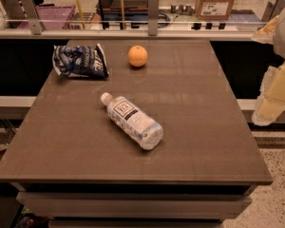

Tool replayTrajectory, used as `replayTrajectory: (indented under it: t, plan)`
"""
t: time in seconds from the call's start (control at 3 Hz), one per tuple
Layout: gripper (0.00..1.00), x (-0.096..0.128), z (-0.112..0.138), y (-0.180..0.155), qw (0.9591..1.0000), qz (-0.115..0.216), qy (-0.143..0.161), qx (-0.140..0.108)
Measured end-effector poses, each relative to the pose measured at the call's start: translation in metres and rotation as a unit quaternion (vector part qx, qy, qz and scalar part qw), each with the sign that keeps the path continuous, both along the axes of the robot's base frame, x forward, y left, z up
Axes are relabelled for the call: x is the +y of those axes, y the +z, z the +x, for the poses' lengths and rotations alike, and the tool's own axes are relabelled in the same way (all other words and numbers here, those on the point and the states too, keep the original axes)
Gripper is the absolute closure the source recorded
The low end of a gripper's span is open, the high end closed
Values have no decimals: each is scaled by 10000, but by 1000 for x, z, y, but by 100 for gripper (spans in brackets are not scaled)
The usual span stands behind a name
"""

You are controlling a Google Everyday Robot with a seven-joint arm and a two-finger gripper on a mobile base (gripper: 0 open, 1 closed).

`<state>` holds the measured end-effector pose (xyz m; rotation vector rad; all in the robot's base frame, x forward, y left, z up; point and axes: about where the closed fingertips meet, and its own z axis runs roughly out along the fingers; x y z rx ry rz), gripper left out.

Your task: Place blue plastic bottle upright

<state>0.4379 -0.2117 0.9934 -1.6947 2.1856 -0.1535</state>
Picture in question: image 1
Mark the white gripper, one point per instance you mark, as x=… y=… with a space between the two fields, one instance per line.
x=271 y=103

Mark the clear plastic water bottle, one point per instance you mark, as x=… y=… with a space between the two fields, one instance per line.
x=140 y=127

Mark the cardboard box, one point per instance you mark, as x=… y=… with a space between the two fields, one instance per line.
x=213 y=9

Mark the orange fruit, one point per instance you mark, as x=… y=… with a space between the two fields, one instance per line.
x=137 y=56

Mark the blue chip bag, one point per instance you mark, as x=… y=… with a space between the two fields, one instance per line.
x=80 y=61

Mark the brown table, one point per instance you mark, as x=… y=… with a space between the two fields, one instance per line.
x=164 y=145

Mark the purple plastic crate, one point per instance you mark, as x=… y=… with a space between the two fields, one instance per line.
x=53 y=17

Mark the metal railing post right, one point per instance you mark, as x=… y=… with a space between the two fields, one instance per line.
x=273 y=8

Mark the metal railing post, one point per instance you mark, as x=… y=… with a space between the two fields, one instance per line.
x=153 y=11
x=35 y=25
x=273 y=8

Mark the metal railing post middle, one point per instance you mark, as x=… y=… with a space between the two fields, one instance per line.
x=153 y=11

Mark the metal railing post left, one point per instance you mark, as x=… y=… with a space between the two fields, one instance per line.
x=35 y=25

